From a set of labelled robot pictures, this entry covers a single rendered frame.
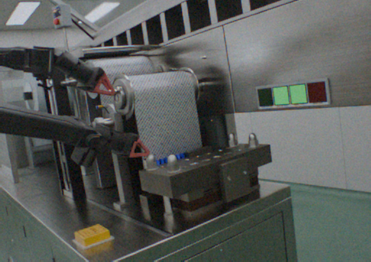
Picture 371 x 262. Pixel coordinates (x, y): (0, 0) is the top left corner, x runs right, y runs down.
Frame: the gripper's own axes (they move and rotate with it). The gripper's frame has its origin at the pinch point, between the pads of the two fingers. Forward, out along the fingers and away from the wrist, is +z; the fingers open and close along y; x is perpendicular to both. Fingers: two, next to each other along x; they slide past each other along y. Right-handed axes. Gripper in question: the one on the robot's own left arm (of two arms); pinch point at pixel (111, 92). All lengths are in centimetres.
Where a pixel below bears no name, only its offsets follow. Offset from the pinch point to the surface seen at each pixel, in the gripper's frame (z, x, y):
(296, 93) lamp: 30, 18, 42
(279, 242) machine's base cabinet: 56, -21, 37
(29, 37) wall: 52, 155, -556
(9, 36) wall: 22, 137, -557
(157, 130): 16.8, -4.0, 7.1
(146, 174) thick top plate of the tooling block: 14.0, -18.6, 15.8
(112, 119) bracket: 5.7, -6.4, -2.3
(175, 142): 24.7, -4.1, 7.8
